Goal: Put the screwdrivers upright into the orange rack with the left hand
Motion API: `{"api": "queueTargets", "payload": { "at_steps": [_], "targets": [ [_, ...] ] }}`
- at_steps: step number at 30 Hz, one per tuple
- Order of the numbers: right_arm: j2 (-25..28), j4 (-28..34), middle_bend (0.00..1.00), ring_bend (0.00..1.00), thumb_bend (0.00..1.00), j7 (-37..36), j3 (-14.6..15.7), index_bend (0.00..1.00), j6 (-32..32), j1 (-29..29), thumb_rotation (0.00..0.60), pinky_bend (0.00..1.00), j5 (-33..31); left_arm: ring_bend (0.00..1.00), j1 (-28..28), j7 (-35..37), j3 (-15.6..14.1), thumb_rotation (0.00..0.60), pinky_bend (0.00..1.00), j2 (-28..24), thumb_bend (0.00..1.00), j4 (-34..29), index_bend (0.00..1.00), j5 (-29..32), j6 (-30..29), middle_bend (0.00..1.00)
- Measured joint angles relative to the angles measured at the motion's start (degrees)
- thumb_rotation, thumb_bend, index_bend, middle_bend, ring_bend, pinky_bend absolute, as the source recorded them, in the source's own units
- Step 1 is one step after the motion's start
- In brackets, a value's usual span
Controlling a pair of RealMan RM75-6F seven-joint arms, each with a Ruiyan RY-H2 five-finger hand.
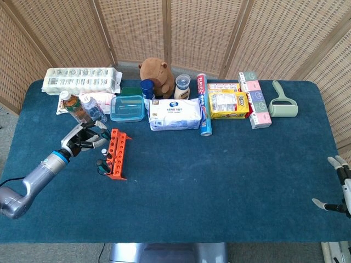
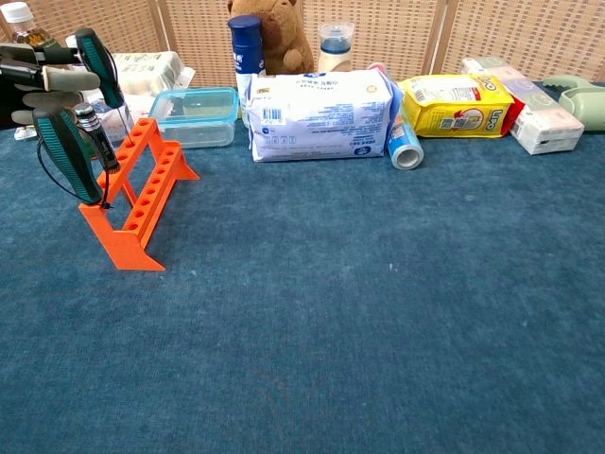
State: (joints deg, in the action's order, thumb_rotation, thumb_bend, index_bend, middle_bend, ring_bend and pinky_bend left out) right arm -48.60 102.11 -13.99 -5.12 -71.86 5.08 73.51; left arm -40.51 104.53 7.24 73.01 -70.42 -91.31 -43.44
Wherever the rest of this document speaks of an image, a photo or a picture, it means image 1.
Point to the green tea bottle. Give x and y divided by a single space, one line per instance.
78 109

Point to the white bottle clear cap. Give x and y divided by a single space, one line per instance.
182 90

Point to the yellow white carton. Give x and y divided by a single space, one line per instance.
223 87

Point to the white tissue roll pack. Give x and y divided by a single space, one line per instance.
79 79

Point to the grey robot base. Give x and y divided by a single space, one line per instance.
170 253

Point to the clear water bottle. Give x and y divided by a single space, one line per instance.
96 112

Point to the orange plastic tool rack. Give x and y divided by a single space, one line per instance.
120 153

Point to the yellow snack bag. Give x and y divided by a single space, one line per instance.
229 105

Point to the green black handled tool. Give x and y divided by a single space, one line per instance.
103 165

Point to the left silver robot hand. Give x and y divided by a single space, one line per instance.
72 138

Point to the pale green lint roller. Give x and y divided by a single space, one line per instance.
282 107

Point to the brown capybara plush toy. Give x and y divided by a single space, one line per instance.
159 76

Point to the red packet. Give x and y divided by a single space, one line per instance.
250 113

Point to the wicker folding screen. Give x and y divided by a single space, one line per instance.
137 27

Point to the plastic wrap roll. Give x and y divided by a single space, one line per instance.
204 109

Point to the white metal frame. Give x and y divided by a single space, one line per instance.
334 252

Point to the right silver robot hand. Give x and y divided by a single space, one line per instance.
347 189

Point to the pink green tissue box stack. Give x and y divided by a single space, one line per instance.
257 104

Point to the pink white soft packet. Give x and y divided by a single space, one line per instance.
105 101

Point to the blue carpet table cover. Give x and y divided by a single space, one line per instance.
219 178

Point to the dark green box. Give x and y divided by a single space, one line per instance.
131 91

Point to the clear container blue lid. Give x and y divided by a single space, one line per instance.
127 108

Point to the blue spray can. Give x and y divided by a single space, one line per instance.
147 89

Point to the white blue wipes pack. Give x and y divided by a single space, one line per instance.
175 112

